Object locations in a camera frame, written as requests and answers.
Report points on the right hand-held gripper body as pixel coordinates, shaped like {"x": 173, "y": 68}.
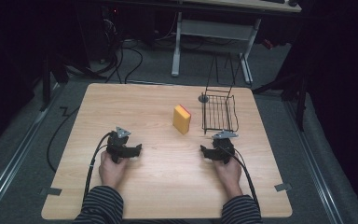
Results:
{"x": 223, "y": 149}

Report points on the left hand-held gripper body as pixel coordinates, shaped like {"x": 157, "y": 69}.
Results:
{"x": 118, "y": 146}

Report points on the yellow sponge with red side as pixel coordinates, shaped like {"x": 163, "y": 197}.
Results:
{"x": 181, "y": 121}

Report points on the person's right hand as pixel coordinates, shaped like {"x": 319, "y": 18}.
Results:
{"x": 230, "y": 175}

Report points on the person's left hand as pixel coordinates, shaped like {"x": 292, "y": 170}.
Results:
{"x": 111, "y": 172}

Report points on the grey tape piece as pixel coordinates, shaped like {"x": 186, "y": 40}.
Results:
{"x": 53, "y": 191}
{"x": 282, "y": 187}

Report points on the black metal stand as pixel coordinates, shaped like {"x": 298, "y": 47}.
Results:
{"x": 300, "y": 105}
{"x": 46, "y": 84}

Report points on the small red object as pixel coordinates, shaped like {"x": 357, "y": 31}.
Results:
{"x": 268, "y": 44}

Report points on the metal floor rail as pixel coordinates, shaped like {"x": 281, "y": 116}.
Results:
{"x": 9, "y": 174}
{"x": 317, "y": 168}

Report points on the white metal desk frame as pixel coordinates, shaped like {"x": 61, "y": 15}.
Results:
{"x": 217, "y": 31}

